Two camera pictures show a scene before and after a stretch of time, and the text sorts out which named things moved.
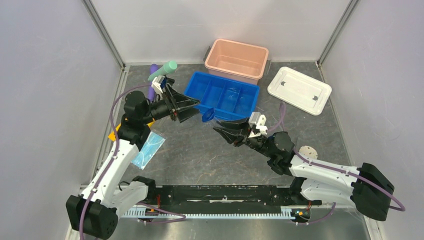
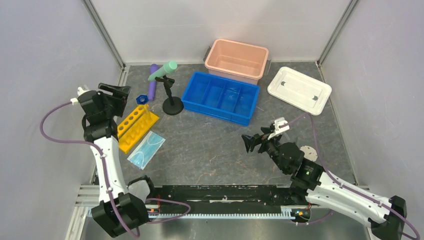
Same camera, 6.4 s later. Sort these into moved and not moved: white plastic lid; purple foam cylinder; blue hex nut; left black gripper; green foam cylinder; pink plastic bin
Moved: blue hex nut; left black gripper
Not moved: white plastic lid; green foam cylinder; purple foam cylinder; pink plastic bin
